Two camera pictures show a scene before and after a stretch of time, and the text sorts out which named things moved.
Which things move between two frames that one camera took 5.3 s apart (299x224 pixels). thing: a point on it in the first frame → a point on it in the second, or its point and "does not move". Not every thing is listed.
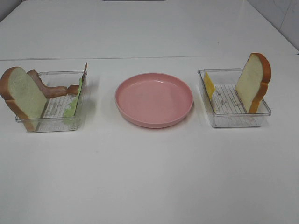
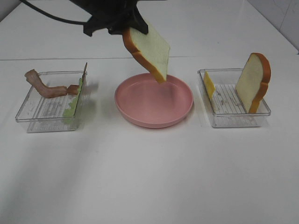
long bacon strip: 48,91 does not move
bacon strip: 73,90 does not move
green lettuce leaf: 69,113 does not move
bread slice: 23,96 → 151,49
